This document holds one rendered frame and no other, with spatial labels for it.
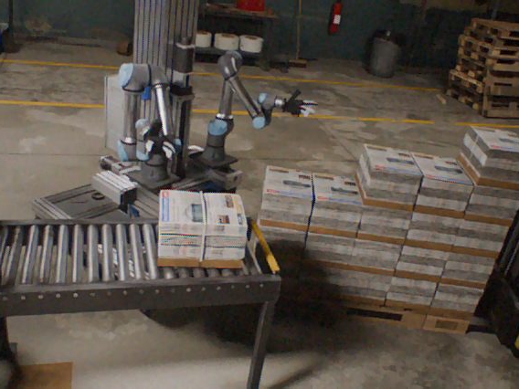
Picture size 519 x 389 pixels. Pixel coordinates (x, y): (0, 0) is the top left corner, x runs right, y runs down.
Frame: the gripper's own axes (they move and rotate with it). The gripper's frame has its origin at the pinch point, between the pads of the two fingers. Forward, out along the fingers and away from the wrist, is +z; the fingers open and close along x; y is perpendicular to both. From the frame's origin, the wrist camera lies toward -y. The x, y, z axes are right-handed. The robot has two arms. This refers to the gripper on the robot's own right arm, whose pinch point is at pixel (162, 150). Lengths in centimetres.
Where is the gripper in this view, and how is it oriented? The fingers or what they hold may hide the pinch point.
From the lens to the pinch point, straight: 240.0
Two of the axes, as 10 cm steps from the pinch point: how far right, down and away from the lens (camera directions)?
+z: 4.1, 4.8, -7.8
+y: -2.6, 8.8, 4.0
